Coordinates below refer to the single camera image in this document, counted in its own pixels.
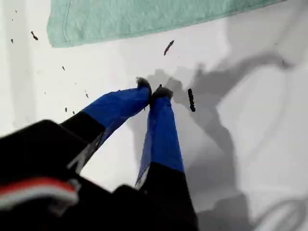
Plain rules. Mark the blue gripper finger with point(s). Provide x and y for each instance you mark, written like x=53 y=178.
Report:
x=115 y=106
x=163 y=144

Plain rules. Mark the pale green T-shirt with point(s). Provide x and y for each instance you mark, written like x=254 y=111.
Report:
x=134 y=16

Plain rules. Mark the small black scrap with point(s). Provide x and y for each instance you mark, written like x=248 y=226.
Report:
x=34 y=35
x=191 y=99
x=168 y=47

